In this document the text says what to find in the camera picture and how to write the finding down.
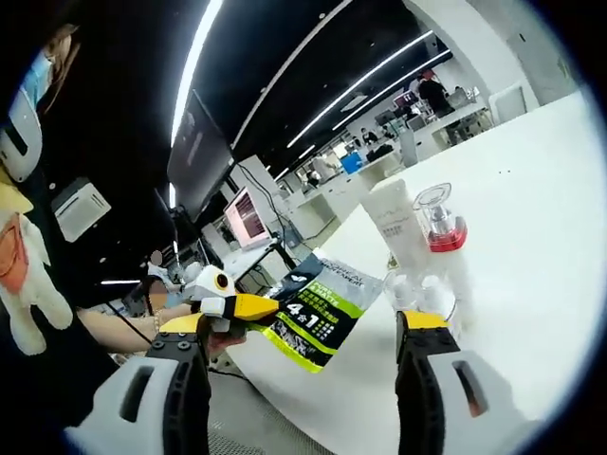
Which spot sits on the blue box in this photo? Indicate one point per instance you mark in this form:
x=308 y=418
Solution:
x=353 y=163

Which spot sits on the green black silver sachet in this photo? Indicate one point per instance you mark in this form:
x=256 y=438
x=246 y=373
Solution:
x=322 y=322

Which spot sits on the large dark monitor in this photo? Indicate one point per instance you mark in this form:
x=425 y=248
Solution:
x=199 y=147

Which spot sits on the grey office chair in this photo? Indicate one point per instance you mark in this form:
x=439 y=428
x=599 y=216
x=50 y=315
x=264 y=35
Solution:
x=408 y=147

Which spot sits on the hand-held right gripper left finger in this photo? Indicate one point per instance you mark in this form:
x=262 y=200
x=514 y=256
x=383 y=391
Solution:
x=180 y=393

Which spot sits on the white skincare tube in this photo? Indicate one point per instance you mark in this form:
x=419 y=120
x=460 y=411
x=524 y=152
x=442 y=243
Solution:
x=396 y=223

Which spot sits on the white office desk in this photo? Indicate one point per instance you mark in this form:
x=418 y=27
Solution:
x=460 y=121

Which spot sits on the white plush toy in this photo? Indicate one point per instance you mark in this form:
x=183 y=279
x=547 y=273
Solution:
x=33 y=294

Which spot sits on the white boxy appliance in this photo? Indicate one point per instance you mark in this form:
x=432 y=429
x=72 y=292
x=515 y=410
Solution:
x=80 y=208

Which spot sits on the person's left hand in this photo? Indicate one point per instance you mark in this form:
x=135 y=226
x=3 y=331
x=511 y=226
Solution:
x=180 y=312

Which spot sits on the grey mesh chair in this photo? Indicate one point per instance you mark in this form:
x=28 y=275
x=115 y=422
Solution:
x=246 y=417

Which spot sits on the person's masked head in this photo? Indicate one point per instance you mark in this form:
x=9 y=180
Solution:
x=42 y=80

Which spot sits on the white chest-worn device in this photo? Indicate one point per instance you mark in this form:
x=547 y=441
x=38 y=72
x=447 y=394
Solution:
x=21 y=142

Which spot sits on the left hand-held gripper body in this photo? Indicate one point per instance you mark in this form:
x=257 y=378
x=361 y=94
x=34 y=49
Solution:
x=208 y=284

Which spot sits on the open laptop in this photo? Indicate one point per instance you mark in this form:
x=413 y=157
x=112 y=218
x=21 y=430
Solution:
x=246 y=215

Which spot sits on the white red-collared pump bottle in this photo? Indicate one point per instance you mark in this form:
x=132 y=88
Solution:
x=457 y=284

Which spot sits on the white chair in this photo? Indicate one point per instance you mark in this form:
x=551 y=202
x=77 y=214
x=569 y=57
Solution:
x=507 y=106

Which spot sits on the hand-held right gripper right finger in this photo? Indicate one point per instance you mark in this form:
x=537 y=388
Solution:
x=427 y=379

